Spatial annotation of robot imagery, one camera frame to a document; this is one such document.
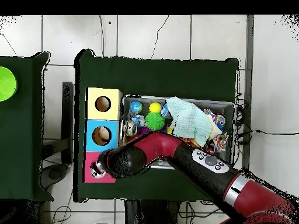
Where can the crushed silver can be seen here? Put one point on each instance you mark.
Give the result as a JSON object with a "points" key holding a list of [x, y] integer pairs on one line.
{"points": [[130, 127], [96, 169]]}

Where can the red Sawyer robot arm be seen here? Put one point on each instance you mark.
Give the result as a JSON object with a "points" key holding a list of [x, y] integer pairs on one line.
{"points": [[158, 144]]}

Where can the wooden three-hole box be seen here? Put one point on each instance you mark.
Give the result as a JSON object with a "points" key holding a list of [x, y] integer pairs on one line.
{"points": [[102, 116]]}

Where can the shallow mesh bin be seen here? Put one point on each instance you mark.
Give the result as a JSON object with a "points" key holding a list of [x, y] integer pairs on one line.
{"points": [[226, 109]]}

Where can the green spiky ball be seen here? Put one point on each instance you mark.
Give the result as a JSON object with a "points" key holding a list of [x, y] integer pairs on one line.
{"points": [[154, 121]]}

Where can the yellow ball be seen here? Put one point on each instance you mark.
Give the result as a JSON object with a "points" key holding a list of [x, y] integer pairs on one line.
{"points": [[155, 107]]}

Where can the blue globe ball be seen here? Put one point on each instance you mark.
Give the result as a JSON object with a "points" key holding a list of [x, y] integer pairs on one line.
{"points": [[136, 106]]}

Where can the mint waffle cloth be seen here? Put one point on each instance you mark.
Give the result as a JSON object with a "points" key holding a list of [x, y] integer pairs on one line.
{"points": [[189, 121]]}

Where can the cream cloth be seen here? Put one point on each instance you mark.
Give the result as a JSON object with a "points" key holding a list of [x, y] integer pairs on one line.
{"points": [[216, 130]]}

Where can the black flat panel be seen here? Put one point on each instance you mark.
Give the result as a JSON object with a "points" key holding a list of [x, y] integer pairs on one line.
{"points": [[67, 116]]}

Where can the grey stand base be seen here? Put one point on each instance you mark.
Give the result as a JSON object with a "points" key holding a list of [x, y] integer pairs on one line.
{"points": [[55, 173]]}

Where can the dark green side tablecloth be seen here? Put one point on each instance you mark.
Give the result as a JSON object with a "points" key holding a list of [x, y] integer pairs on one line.
{"points": [[21, 140]]}

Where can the lime green bowl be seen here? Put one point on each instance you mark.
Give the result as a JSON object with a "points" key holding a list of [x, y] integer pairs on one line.
{"points": [[7, 84]]}

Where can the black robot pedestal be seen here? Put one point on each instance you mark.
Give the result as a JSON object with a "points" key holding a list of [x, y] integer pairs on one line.
{"points": [[149, 213]]}

